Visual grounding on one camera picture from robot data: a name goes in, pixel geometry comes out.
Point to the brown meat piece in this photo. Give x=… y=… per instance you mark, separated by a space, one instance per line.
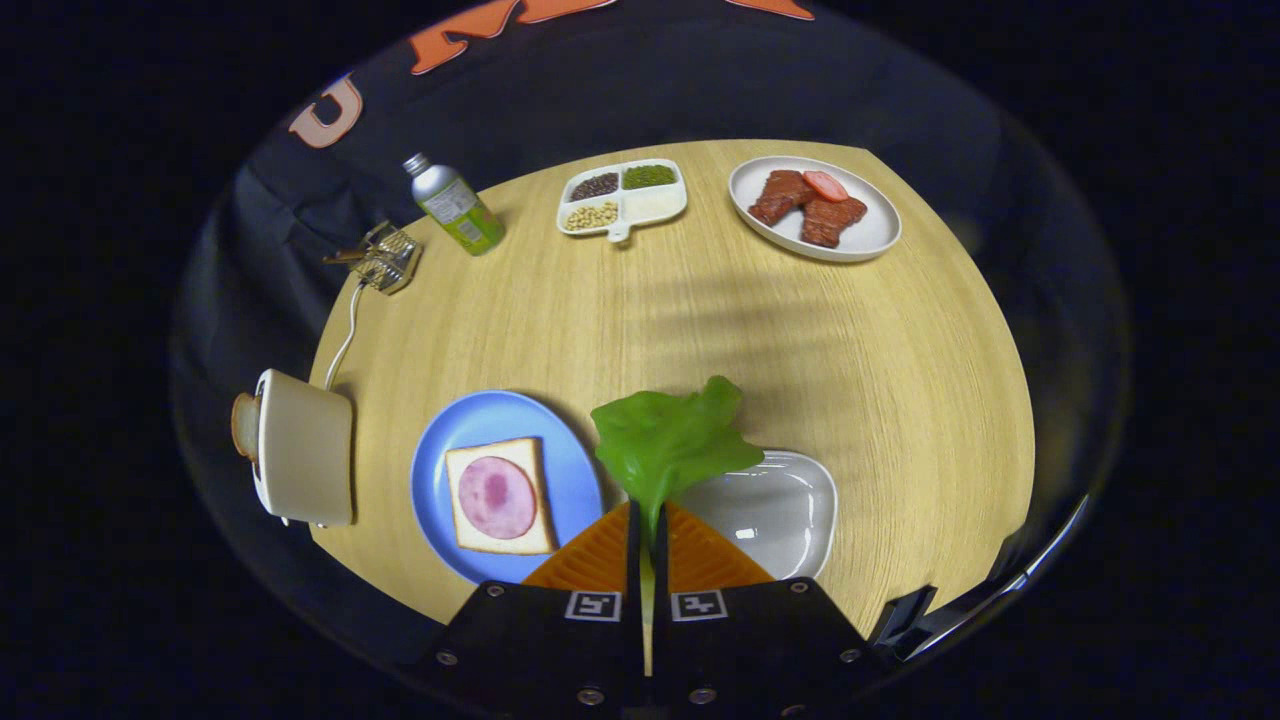
x=778 y=195
x=830 y=220

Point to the pile of green beans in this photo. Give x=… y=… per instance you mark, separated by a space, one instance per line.
x=650 y=176

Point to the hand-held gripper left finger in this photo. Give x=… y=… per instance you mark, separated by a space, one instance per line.
x=633 y=570

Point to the green lettuce leaf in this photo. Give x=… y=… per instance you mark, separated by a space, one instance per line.
x=670 y=440

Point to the white rectangular tray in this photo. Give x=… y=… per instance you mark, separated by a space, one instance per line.
x=780 y=510

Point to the white bread slice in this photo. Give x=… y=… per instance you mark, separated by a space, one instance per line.
x=542 y=540

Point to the brown toast slice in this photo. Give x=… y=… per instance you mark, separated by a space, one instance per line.
x=243 y=425

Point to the cream toaster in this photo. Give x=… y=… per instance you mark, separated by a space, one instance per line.
x=305 y=450

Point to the pink sausage slice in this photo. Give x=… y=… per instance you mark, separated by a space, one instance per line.
x=826 y=185

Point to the blue plate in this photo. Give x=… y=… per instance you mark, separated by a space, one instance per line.
x=480 y=415

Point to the pile of black beans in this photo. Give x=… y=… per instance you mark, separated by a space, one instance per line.
x=594 y=186

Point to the pile of soybeans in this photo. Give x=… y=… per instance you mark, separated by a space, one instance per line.
x=592 y=216

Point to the silver bottle with green label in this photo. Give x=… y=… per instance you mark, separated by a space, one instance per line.
x=455 y=205

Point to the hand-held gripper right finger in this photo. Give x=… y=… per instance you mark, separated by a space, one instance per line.
x=661 y=570

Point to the white divided dish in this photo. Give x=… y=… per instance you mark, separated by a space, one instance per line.
x=655 y=203

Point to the white plate with meat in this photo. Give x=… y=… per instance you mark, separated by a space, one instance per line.
x=870 y=235

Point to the pink ham slice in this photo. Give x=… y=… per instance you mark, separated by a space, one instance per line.
x=497 y=497

